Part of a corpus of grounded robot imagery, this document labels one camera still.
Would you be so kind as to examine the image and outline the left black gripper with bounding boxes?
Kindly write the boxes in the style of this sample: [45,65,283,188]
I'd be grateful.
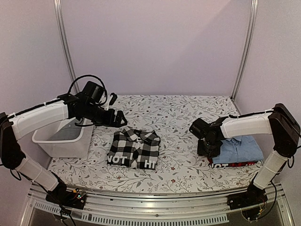
[85,103,128,128]

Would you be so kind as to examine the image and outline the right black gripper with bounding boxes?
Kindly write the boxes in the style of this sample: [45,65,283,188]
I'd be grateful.
[198,139,221,157]

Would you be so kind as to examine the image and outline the red black shirt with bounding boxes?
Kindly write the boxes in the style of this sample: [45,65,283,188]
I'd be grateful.
[208,158,258,168]

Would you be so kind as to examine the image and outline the light blue shirt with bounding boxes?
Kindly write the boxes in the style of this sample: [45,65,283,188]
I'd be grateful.
[212,136,264,164]

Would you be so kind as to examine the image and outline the black white plaid shirt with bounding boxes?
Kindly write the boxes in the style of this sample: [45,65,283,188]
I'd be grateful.
[107,127,161,170]

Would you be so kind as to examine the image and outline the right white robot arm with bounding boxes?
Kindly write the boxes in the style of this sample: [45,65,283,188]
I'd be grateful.
[189,104,301,205]

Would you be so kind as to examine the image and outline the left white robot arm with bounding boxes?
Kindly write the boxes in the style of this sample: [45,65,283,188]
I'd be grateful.
[0,93,127,204]

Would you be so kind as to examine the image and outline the floral white tablecloth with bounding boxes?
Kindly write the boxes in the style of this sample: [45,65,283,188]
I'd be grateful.
[48,95,262,194]

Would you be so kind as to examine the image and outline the white plastic bin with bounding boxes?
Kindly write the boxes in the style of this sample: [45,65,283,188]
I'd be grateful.
[32,118,93,158]

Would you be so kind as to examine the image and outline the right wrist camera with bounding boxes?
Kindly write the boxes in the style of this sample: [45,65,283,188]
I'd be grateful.
[189,118,212,139]

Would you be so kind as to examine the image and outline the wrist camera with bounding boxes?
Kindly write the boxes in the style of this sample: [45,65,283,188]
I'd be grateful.
[189,118,212,139]
[81,81,107,105]

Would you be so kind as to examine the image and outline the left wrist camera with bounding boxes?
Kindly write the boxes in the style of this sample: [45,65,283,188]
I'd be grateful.
[81,81,107,105]

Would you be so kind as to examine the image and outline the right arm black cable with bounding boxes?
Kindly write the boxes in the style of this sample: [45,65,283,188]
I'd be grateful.
[228,108,301,168]

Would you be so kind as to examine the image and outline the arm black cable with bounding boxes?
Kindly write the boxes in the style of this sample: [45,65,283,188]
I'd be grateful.
[228,108,301,168]
[68,74,108,102]

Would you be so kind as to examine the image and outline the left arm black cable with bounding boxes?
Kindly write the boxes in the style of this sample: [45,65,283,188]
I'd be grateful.
[68,74,108,102]

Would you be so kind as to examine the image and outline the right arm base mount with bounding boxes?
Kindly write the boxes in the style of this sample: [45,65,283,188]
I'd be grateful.
[227,185,268,221]

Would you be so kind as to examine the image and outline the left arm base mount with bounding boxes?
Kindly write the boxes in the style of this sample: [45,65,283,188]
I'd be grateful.
[46,184,87,210]

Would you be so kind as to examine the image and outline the aluminium front rail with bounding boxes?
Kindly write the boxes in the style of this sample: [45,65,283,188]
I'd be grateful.
[20,184,295,226]

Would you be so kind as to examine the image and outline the left aluminium frame post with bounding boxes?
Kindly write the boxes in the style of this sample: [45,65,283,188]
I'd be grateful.
[53,0,76,82]

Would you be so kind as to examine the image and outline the aluminium frame post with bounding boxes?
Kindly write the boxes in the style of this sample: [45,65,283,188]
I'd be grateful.
[53,0,76,82]
[231,0,259,102]

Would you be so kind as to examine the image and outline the right aluminium frame post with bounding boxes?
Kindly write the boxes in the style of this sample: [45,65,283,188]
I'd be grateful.
[231,0,259,102]

